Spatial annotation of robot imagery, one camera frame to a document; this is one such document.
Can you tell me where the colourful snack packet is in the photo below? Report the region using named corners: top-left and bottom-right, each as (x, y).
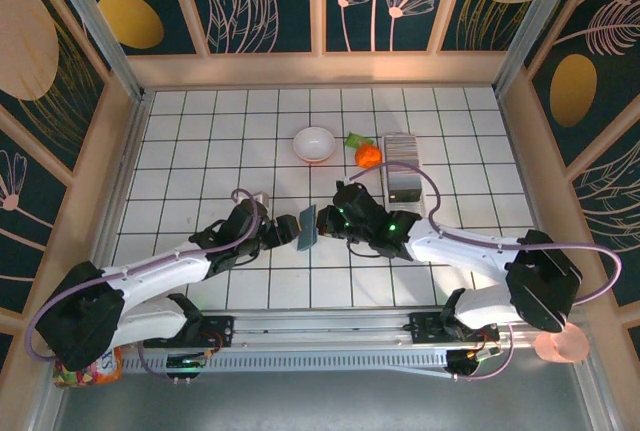
top-left (52, 345), bottom-right (124, 388)

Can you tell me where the aluminium table side rail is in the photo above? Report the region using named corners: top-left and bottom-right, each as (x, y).
top-left (497, 93), bottom-right (571, 305)
top-left (87, 93), bottom-right (151, 297)

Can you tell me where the white bowl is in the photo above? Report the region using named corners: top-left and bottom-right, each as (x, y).
top-left (292, 126), bottom-right (337, 166)

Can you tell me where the aluminium frame post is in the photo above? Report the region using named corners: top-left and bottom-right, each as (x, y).
top-left (42, 0), bottom-right (147, 102)
top-left (492, 0), bottom-right (586, 97)

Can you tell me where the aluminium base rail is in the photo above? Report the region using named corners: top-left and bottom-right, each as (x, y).
top-left (144, 306), bottom-right (586, 352)

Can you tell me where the white slotted cable duct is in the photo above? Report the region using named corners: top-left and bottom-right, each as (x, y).
top-left (119, 350), bottom-right (451, 378)

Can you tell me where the orange toy fruit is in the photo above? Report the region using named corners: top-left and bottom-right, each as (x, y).
top-left (354, 144), bottom-right (384, 170)

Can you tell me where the pink plastic cup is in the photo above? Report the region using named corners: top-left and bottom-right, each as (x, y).
top-left (532, 323), bottom-right (590, 365)

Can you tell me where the green packet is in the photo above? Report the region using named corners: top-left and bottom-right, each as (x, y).
top-left (344, 131), bottom-right (377, 149)

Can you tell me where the black controller board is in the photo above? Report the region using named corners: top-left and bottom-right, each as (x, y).
top-left (164, 352), bottom-right (207, 378)
top-left (446, 348), bottom-right (503, 378)

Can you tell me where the row of plastic cards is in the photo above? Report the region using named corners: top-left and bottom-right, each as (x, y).
top-left (382, 134), bottom-right (424, 203)

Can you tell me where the blue leather card holder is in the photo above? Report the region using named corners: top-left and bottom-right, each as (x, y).
top-left (293, 204), bottom-right (320, 253)

